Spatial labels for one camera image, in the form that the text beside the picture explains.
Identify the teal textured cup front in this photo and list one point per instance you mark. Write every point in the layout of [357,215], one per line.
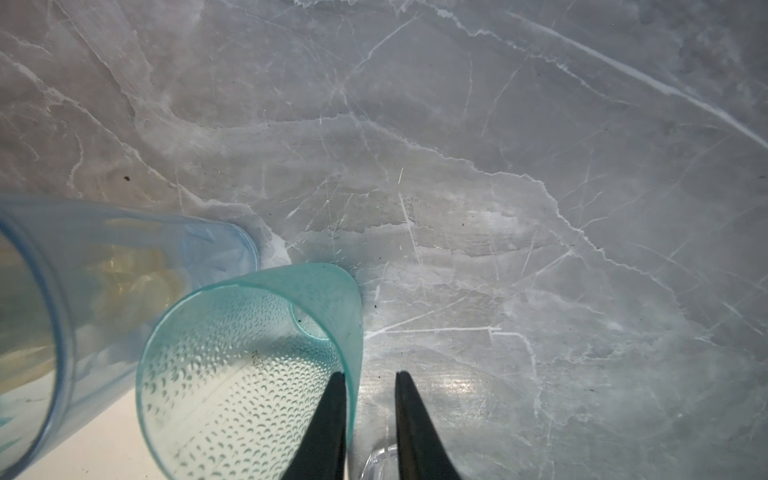
[232,375]

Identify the light blue cup right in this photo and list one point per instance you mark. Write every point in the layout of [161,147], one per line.
[83,285]

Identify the cream rectangular tray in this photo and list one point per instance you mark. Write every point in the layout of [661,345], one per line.
[109,447]

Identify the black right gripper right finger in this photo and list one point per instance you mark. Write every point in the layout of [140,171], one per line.
[421,454]

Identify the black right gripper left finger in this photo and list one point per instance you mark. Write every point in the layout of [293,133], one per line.
[322,451]

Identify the clear faceted cup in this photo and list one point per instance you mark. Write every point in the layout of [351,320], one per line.
[382,464]

